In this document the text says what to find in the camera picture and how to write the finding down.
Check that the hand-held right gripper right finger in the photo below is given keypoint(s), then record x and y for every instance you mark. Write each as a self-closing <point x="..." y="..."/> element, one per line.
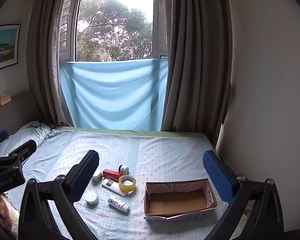
<point x="217" y="177"/>

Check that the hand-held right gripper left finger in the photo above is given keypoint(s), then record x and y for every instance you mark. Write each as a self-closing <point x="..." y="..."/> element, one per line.
<point x="83" y="177"/>

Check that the green and white jar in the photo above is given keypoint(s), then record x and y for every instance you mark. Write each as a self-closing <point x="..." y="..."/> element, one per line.
<point x="97" y="177"/>

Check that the white round jar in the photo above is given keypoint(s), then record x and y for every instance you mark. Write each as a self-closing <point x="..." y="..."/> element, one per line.
<point x="92" y="197"/>

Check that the small red box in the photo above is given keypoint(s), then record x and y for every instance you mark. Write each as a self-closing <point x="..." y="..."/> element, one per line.
<point x="111" y="173"/>

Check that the white remote control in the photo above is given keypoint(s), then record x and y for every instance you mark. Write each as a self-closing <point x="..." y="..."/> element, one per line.
<point x="112" y="185"/>

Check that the white jar with black lid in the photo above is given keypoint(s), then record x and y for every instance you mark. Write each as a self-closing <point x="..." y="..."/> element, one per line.
<point x="124" y="169"/>

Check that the white printed bottle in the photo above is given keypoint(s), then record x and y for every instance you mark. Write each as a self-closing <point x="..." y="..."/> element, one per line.
<point x="118" y="203"/>

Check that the pink floral cardboard box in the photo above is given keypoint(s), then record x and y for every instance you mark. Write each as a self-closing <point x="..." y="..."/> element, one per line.
<point x="175" y="202"/>

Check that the person's left hand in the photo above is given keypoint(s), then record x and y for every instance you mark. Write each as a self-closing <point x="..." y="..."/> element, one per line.
<point x="5" y="211"/>

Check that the crumpled light blue quilt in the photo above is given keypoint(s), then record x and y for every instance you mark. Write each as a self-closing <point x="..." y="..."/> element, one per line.
<point x="35" y="130"/>

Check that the beige padded headboard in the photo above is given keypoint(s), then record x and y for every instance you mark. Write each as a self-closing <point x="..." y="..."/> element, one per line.
<point x="20" y="110"/>

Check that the yellow tape roll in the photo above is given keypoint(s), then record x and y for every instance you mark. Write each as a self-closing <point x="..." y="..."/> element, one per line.
<point x="121" y="183"/>

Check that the checked floral bed sheet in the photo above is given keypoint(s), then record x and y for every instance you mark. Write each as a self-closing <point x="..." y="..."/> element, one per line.
<point x="165" y="155"/>

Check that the light blue hanging cloth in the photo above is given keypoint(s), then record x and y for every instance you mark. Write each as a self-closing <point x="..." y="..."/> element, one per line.
<point x="110" y="92"/>

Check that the brown curtain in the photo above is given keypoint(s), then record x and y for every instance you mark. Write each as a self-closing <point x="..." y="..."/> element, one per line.
<point x="45" y="55"/>
<point x="197" y="55"/>

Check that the window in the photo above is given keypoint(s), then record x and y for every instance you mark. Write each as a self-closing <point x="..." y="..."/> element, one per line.
<point x="115" y="25"/>

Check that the framed wall poster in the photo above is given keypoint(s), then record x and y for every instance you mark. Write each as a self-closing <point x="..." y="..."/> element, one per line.
<point x="2" y="47"/>

